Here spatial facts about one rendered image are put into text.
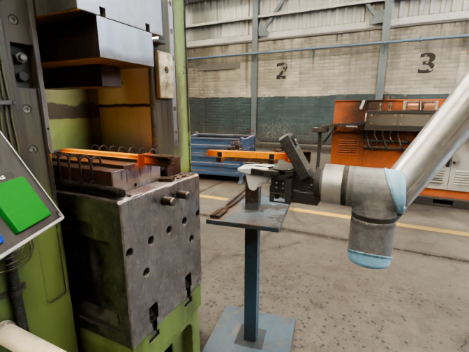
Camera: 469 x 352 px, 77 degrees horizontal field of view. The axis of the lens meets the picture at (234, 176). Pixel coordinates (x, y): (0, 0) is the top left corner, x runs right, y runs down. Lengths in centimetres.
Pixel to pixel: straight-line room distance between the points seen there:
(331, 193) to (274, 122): 799
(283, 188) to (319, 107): 765
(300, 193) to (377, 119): 335
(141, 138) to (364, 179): 87
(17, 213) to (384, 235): 65
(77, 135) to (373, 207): 114
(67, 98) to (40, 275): 70
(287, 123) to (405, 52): 314
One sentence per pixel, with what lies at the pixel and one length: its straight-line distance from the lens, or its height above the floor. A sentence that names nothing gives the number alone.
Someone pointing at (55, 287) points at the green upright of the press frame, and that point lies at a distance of 103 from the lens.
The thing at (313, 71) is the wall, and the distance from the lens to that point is 842.
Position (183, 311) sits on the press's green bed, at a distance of 121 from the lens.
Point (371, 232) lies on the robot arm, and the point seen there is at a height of 90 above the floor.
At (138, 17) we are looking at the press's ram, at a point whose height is 140.
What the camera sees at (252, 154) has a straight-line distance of 116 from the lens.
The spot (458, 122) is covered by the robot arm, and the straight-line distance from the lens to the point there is 79.
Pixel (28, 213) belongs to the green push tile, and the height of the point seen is 99.
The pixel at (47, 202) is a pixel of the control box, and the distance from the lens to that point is 59.
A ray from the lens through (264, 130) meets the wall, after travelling 874.
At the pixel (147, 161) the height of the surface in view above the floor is 99.
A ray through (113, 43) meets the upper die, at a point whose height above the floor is 131.
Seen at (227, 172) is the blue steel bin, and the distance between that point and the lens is 467.
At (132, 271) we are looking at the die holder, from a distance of 91.
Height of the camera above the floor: 115
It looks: 13 degrees down
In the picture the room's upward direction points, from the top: straight up
